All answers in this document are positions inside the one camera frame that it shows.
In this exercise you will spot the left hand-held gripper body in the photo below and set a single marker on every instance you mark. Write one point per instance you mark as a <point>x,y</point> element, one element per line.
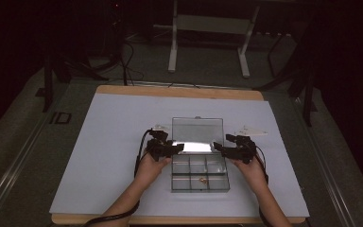
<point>159,149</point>

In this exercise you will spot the small black floor frame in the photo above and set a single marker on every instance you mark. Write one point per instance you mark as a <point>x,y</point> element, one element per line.
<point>60,118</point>

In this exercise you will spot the person's left hand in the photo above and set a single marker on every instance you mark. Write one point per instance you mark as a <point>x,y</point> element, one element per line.
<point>152,171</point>

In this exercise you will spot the white table mat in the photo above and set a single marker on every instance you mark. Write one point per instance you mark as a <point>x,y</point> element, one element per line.
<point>113,151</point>

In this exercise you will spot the clear plastic compartment box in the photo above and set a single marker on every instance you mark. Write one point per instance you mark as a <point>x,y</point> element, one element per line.
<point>198,157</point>

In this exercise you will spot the wooden table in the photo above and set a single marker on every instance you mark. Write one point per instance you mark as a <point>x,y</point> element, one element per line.
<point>179,92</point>

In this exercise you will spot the black metal stand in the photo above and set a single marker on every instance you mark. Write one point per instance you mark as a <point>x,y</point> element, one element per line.
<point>63,71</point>
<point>299,78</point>

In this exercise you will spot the white metal stand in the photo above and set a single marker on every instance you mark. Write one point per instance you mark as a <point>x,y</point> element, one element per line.
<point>212,24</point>

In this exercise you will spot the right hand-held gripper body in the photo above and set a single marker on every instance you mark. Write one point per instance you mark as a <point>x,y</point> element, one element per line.
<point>244,152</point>

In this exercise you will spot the person's right hand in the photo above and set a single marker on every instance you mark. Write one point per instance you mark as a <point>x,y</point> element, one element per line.
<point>251,173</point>

